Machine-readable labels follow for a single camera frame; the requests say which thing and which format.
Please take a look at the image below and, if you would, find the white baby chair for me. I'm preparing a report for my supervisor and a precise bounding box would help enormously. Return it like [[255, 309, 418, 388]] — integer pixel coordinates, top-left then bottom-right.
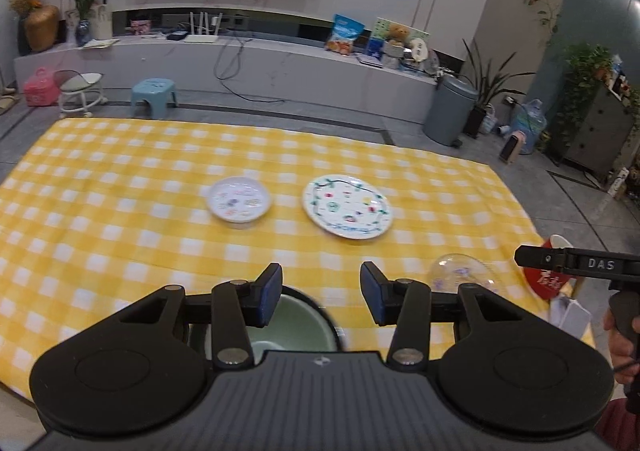
[[54, 70, 106, 119]]

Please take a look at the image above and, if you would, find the white marble television console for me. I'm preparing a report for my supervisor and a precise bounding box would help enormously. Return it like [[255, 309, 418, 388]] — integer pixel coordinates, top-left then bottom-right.
[[14, 28, 441, 124]]

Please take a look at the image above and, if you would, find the small white sticker plate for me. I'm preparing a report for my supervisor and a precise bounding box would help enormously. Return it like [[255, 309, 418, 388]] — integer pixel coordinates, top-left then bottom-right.
[[207, 176, 273, 230]]

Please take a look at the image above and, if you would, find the grey drawer cabinet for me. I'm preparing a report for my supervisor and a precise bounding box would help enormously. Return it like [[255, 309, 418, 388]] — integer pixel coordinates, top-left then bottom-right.
[[562, 78, 638, 176]]

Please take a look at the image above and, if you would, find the white paper bag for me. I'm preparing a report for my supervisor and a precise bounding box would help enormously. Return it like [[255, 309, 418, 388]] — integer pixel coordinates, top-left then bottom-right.
[[90, 3, 113, 39]]

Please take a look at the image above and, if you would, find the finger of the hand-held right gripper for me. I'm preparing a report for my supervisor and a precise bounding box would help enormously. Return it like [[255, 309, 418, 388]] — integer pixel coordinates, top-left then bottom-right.
[[514, 244, 569, 276]]

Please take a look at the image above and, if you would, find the red mug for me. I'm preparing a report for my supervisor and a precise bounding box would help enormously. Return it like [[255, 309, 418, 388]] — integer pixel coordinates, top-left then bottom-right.
[[522, 233, 583, 302]]

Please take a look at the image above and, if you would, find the small pink heater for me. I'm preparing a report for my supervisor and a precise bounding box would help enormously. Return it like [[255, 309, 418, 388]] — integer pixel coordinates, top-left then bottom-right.
[[500, 130, 527, 165]]

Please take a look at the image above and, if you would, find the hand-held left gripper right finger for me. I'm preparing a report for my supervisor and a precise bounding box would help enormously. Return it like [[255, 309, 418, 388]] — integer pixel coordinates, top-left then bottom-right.
[[360, 260, 519, 366]]

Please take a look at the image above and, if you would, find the large white painted plate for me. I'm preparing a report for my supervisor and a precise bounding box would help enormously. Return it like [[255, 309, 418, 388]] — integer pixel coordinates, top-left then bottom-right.
[[302, 174, 394, 240]]

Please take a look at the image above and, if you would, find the long-leaf plant in black pot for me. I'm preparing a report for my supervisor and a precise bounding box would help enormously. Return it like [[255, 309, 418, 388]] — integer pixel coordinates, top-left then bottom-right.
[[460, 38, 536, 139]]

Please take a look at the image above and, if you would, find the green ivy plant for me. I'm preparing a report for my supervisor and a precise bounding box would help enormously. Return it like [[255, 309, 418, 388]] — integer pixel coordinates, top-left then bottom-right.
[[552, 43, 613, 142]]

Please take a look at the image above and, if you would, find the green printed card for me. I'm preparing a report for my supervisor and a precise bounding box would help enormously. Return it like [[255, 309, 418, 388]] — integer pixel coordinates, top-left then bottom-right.
[[372, 17, 430, 39]]

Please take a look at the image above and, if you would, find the gold vase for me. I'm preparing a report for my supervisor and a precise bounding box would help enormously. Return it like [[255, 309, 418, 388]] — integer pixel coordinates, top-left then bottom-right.
[[25, 5, 60, 52]]

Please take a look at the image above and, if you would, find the green plant in blue vase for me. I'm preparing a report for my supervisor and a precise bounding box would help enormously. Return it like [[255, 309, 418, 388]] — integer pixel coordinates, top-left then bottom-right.
[[57, 0, 117, 46]]

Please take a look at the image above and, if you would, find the person's right hand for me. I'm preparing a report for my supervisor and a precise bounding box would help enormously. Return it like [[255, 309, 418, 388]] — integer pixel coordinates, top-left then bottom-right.
[[603, 310, 640, 385]]

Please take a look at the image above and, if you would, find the yellow checkered tablecloth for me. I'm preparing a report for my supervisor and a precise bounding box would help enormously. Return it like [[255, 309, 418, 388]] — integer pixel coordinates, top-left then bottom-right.
[[0, 118, 598, 407]]

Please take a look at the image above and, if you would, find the pink plastic basket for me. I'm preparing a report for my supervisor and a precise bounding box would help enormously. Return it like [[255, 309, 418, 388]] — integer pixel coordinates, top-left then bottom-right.
[[24, 67, 60, 106]]

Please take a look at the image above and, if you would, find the green ceramic bowl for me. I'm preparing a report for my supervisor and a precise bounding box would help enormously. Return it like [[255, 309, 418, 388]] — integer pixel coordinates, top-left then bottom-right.
[[245, 295, 337, 357]]

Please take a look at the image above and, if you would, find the teddy bear bouquet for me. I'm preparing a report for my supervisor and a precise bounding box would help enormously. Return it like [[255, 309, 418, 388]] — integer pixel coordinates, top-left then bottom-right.
[[385, 23, 412, 69]]

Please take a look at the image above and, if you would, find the orange steel bowl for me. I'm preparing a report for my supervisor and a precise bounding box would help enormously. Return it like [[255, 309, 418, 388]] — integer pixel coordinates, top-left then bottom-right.
[[185, 283, 347, 356]]

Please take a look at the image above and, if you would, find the blue water jug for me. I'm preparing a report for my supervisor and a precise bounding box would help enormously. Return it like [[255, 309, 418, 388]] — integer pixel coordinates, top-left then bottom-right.
[[510, 99, 548, 155]]

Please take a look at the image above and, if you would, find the blue snack bag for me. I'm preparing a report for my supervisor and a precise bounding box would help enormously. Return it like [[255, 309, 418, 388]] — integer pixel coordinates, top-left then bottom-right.
[[325, 14, 365, 55]]

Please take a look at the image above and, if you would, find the clear glass plate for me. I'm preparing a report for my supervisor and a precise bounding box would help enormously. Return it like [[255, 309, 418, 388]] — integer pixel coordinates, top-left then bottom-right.
[[429, 253, 502, 304]]

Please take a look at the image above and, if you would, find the blue plastic stool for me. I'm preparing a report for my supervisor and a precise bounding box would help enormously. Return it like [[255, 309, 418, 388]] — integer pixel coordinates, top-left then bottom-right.
[[131, 78, 179, 120]]

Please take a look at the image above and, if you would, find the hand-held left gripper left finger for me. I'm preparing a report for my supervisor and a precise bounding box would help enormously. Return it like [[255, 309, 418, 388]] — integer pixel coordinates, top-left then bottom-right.
[[119, 262, 284, 371]]

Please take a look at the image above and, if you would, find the white router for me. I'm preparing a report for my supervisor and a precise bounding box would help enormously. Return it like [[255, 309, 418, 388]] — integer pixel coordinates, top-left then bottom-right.
[[184, 11, 220, 42]]

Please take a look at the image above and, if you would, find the black cable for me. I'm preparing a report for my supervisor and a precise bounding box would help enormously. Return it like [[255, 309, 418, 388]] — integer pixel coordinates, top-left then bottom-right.
[[214, 33, 281, 104]]

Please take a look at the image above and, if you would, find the grey trash bin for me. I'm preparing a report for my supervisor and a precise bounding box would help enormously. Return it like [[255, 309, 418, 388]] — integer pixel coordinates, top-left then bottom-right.
[[424, 76, 480, 148]]

